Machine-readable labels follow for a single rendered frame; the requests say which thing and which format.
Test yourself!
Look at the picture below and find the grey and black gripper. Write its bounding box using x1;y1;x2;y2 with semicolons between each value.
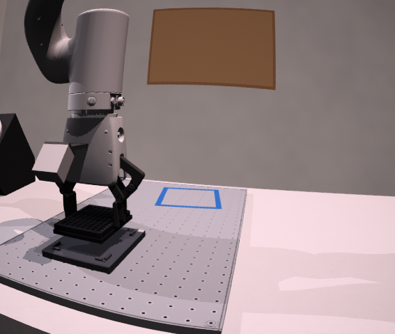
56;113;145;228

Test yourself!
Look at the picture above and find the blue tape outline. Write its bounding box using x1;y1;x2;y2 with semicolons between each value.
155;187;222;209

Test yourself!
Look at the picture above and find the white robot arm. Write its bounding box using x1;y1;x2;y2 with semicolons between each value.
24;0;129;184

